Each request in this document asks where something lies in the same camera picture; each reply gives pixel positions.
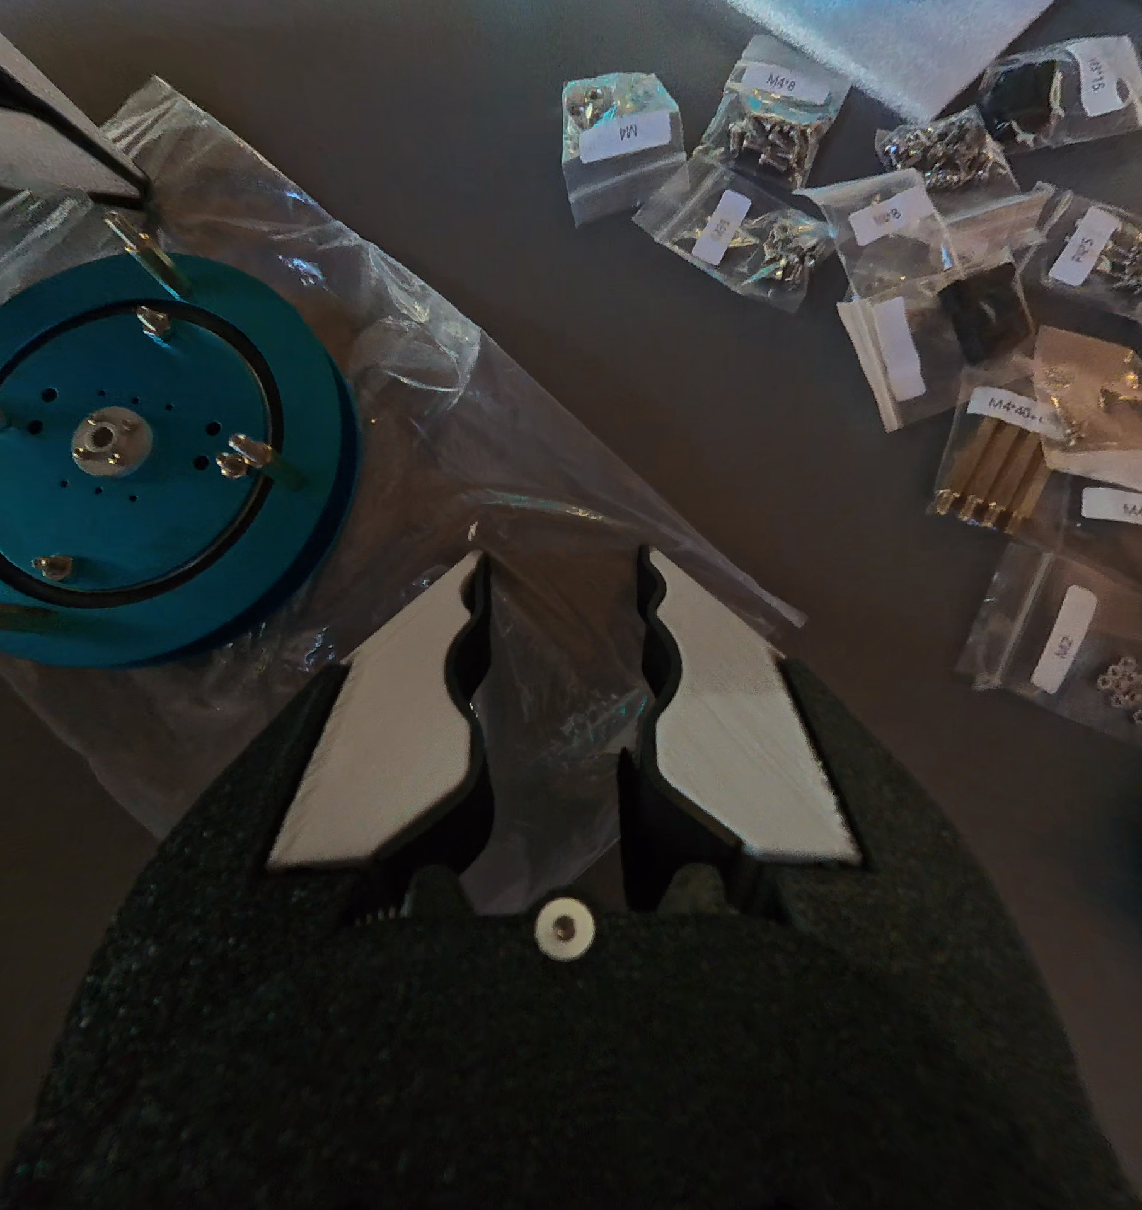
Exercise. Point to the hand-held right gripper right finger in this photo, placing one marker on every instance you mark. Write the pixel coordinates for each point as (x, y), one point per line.
(750, 748)

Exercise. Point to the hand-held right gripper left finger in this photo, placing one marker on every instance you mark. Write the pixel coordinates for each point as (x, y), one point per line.
(372, 757)

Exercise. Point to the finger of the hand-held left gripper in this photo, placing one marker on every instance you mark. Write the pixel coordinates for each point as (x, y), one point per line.
(22, 152)
(51, 95)

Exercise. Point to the large clear plastic bag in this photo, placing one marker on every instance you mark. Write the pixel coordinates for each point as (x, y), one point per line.
(532, 493)

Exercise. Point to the blue round metal base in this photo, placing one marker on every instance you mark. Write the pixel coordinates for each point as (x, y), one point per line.
(155, 493)

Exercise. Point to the brass standoff packet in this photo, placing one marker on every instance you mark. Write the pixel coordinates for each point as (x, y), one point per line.
(996, 473)

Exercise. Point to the grey desk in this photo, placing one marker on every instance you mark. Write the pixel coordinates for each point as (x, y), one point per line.
(532, 190)

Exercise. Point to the pile of small screw bags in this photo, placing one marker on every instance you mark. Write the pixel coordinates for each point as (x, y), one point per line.
(769, 123)

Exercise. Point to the flat white foam sheet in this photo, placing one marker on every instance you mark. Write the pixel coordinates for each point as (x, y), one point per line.
(892, 48)

